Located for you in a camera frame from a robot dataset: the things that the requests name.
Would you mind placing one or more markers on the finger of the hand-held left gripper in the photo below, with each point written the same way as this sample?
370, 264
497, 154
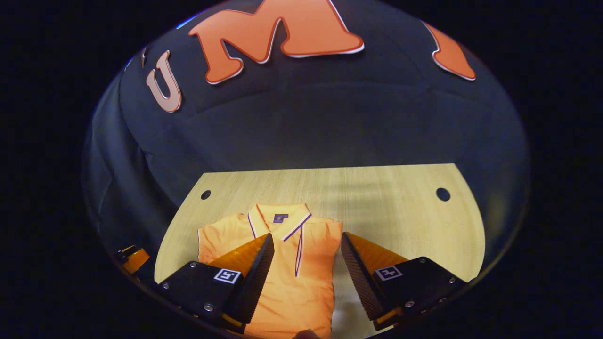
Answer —
135, 260

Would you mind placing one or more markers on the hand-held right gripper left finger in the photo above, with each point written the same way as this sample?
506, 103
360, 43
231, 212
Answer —
252, 287

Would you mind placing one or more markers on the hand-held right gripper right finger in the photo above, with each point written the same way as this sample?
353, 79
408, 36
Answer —
360, 282

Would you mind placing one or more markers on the orange T-shirt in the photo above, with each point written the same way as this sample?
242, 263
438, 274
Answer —
301, 301

